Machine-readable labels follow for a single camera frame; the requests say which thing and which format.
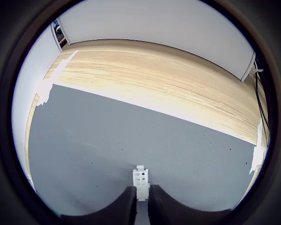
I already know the thin black cable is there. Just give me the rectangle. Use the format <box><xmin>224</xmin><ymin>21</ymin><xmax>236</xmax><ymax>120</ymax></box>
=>
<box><xmin>254</xmin><ymin>60</ymin><xmax>270</xmax><ymax>128</ymax></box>

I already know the small white plastic terminal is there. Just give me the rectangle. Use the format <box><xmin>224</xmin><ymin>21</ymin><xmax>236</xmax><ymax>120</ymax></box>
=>
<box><xmin>132</xmin><ymin>165</ymin><xmax>150</xmax><ymax>202</ymax></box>

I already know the dark grey mat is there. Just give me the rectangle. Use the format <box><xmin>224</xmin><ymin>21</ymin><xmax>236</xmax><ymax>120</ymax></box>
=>
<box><xmin>28</xmin><ymin>83</ymin><xmax>260</xmax><ymax>216</ymax></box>

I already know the white tape piece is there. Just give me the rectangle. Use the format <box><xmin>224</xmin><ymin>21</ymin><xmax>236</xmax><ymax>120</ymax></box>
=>
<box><xmin>35</xmin><ymin>50</ymin><xmax>79</xmax><ymax>106</ymax></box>
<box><xmin>249</xmin><ymin>118</ymin><xmax>265</xmax><ymax>175</ymax></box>

